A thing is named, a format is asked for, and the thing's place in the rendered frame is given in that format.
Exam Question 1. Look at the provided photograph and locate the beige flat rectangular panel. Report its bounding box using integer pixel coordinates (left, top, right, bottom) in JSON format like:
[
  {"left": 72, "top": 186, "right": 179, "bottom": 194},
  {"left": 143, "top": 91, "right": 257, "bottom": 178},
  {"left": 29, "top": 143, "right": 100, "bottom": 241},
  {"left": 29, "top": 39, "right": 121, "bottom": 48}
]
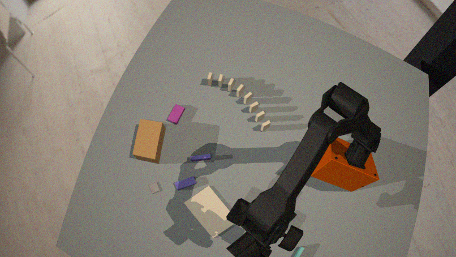
[{"left": 184, "top": 186, "right": 233, "bottom": 238}]

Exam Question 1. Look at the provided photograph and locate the magenta rectangular block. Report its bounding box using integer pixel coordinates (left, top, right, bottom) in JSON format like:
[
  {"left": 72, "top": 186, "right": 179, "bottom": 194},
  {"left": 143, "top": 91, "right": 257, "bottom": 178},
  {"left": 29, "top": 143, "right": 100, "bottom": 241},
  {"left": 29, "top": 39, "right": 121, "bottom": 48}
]
[{"left": 167, "top": 104, "right": 185, "bottom": 125}]

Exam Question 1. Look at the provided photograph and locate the purple rectangular block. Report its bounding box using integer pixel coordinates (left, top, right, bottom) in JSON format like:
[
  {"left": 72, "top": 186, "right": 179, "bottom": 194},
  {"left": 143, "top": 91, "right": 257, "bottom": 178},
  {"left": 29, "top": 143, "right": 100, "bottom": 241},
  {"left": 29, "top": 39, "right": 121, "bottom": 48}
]
[
  {"left": 191, "top": 154, "right": 211, "bottom": 162},
  {"left": 175, "top": 177, "right": 196, "bottom": 190}
]

